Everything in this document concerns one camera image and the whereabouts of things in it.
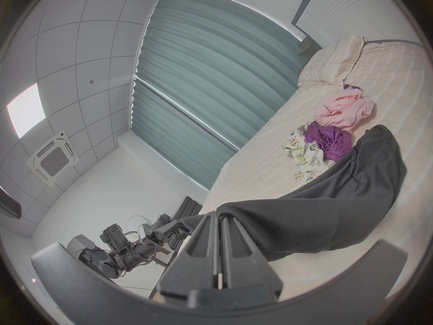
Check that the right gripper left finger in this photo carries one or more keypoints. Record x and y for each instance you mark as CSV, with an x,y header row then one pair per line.
x,y
203,273

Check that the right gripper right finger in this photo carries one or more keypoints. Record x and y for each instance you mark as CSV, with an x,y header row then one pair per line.
x,y
243,273

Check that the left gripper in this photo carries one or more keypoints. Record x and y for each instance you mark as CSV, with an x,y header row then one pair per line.
x,y
157,245

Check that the black T-shirt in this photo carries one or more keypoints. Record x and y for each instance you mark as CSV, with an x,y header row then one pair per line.
x,y
338,208

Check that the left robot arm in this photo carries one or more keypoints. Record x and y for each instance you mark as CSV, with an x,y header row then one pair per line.
x,y
128,259

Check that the bed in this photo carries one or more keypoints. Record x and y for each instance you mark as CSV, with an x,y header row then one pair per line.
x,y
338,215

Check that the dark chest of drawers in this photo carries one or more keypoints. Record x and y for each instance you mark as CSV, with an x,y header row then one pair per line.
x,y
189,207

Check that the round white-framed mirror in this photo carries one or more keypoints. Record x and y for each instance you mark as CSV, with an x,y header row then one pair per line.
x,y
132,220

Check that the blue-green curtain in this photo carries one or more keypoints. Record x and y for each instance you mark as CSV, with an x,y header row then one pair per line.
x,y
176,134
209,56

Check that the white printed pyjama garment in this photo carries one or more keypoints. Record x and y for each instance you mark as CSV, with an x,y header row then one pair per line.
x,y
304,168

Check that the ceiling air conditioner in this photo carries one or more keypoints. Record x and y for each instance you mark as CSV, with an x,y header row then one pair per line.
x,y
54,157

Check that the purple garment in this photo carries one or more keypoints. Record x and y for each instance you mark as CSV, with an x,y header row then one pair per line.
x,y
333,144
351,87

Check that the square ceiling light panel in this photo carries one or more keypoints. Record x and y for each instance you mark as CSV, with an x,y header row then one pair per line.
x,y
27,110

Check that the pink garment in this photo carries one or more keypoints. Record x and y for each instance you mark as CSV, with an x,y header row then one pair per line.
x,y
345,112

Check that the cream pillow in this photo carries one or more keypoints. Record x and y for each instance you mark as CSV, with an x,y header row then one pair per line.
x,y
331,63

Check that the grey bedside table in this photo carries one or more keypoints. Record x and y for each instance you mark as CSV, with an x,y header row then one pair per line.
x,y
309,47

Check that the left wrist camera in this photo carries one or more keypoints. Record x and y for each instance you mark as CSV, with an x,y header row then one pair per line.
x,y
144,231

